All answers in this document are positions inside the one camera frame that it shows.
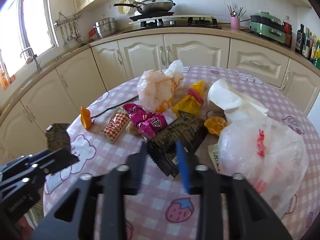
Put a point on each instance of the magenta snack wrapper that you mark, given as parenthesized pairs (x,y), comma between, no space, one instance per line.
(149,124)

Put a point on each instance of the frying pan with lid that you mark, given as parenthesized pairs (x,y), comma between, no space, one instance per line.
(149,6)

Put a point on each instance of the dark snack wrapper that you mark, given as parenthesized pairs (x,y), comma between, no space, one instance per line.
(58,137)

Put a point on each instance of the white tissue paper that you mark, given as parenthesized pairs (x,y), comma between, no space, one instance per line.
(235,105)

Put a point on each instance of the hanging utensil rack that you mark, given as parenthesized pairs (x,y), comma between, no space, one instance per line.
(69,28)

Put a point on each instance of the green yellow bottle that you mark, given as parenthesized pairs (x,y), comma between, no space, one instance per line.
(316,56)

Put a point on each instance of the orange peel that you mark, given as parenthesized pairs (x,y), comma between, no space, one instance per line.
(85,118)
(215,125)

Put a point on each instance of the dark sauce bottle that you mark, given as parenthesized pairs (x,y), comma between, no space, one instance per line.
(300,40)

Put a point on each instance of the orange peel left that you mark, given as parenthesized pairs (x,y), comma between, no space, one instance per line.
(85,118)

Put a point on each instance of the cream lower cabinets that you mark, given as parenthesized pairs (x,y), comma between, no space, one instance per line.
(57,93)

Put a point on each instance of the kitchen faucet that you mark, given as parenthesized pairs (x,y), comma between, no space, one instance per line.
(31,57)

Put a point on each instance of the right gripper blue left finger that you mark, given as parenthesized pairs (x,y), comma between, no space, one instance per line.
(136,163)

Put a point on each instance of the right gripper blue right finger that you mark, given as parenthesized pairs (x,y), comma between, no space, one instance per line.
(187,169)

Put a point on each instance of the pink utensil cup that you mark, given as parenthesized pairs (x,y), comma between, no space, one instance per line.
(235,23)

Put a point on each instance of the gas stove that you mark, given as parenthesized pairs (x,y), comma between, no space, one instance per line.
(199,21)

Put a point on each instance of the white orange plastic bag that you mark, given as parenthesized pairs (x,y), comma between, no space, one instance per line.
(156,90)

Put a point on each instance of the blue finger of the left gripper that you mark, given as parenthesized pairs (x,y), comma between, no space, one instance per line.
(59,160)

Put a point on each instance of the steel stock pot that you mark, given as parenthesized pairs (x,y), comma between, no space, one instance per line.
(105,27)

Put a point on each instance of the pink checkered tablecloth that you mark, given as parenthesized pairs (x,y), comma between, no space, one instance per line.
(162,209)

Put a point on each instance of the large clear plastic bag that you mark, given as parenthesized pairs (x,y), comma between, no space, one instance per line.
(269,154)

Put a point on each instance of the red white checkered wrapper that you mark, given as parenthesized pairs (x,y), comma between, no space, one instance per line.
(116,124)

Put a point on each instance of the green electric cooker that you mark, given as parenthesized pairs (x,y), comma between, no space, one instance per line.
(268,26)

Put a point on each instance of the red white sachet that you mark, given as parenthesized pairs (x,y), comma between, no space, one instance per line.
(214,156)

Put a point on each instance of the black snack bag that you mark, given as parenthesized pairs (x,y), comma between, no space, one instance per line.
(189,130)

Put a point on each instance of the orange peel right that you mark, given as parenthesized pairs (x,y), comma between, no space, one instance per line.
(215,125)

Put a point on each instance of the yellow wrapper pink band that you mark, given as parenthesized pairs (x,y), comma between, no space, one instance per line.
(193,101)

